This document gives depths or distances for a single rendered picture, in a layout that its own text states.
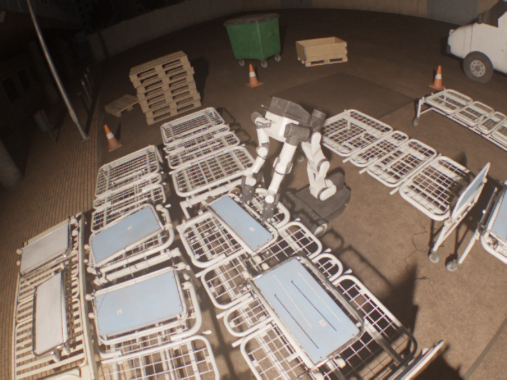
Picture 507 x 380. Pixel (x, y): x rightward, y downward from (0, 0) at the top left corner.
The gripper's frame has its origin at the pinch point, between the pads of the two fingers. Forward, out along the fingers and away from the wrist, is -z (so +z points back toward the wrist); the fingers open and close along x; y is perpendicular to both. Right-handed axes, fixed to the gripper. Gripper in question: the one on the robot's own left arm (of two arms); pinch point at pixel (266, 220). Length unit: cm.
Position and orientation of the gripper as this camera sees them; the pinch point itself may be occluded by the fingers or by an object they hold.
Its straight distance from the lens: 224.1
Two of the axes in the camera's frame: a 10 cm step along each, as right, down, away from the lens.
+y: -5.8, -4.6, 6.8
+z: 1.3, -8.7, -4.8
